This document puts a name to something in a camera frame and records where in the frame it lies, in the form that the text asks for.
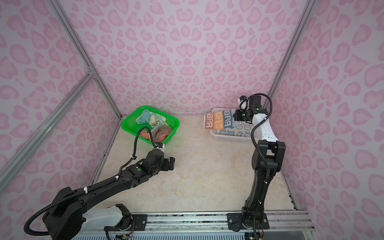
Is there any red brown towel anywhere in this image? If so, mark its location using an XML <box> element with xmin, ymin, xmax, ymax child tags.
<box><xmin>140</xmin><ymin>126</ymin><xmax>173</xmax><ymax>143</ymax></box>

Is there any orange blue patterned towel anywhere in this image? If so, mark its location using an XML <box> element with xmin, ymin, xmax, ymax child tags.
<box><xmin>203</xmin><ymin>110</ymin><xmax>237</xmax><ymax>130</ymax></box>

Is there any green plastic basket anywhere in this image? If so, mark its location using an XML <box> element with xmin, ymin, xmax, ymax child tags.
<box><xmin>121</xmin><ymin>106</ymin><xmax>180</xmax><ymax>144</ymax></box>

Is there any blue bunny towel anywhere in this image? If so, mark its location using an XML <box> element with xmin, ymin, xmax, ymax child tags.
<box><xmin>216</xmin><ymin>123</ymin><xmax>253</xmax><ymax>138</ymax></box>

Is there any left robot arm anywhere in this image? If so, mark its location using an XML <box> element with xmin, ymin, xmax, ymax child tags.
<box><xmin>43</xmin><ymin>149</ymin><xmax>175</xmax><ymax>240</ymax></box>

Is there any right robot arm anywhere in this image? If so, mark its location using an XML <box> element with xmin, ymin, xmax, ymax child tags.
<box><xmin>233</xmin><ymin>93</ymin><xmax>286</xmax><ymax>230</ymax></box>

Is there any light green towel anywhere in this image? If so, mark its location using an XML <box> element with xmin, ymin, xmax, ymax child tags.
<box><xmin>136</xmin><ymin>110</ymin><xmax>167</xmax><ymax>128</ymax></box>

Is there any white plastic basket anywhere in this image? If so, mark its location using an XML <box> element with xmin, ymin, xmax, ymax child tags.
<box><xmin>210</xmin><ymin>122</ymin><xmax>253</xmax><ymax>143</ymax></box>

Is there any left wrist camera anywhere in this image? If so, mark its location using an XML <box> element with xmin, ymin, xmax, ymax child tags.
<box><xmin>156</xmin><ymin>142</ymin><xmax>165</xmax><ymax>151</ymax></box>

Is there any right corner frame post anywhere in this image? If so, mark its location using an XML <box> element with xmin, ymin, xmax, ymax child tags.
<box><xmin>268</xmin><ymin>0</ymin><xmax>319</xmax><ymax>99</ymax></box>

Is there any corner frame post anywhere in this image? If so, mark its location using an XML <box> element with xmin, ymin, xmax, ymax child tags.
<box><xmin>268</xmin><ymin>0</ymin><xmax>319</xmax><ymax>99</ymax></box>
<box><xmin>47</xmin><ymin>0</ymin><xmax>123</xmax><ymax>120</ymax></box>

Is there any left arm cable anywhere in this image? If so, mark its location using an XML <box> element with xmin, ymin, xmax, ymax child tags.
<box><xmin>23</xmin><ymin>126</ymin><xmax>158</xmax><ymax>236</ymax></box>

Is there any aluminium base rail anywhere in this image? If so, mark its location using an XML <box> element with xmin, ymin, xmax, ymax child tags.
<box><xmin>56</xmin><ymin>210</ymin><xmax>319</xmax><ymax>240</ymax></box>

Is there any diagonal aluminium frame bar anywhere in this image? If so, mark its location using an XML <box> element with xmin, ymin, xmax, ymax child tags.
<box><xmin>1</xmin><ymin>71</ymin><xmax>94</xmax><ymax>193</ymax></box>

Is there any left corner frame post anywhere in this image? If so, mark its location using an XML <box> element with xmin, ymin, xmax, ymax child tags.
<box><xmin>47</xmin><ymin>0</ymin><xmax>123</xmax><ymax>120</ymax></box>

